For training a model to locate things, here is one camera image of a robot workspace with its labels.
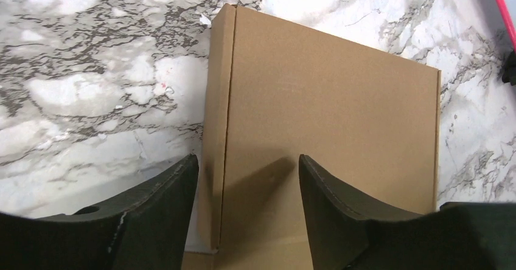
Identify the small black whiteboard clip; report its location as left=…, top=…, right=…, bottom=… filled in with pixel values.
left=501, top=50, right=516, bottom=86

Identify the pink-framed whiteboard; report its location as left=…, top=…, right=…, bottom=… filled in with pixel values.
left=487, top=0, right=516, bottom=54

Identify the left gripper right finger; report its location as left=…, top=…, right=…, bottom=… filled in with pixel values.
left=298, top=154, right=515, bottom=269

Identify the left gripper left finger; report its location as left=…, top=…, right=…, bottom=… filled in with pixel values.
left=1, top=154, right=199, bottom=269

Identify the brown cardboard box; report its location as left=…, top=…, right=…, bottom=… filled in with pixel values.
left=183, top=4, right=441, bottom=269

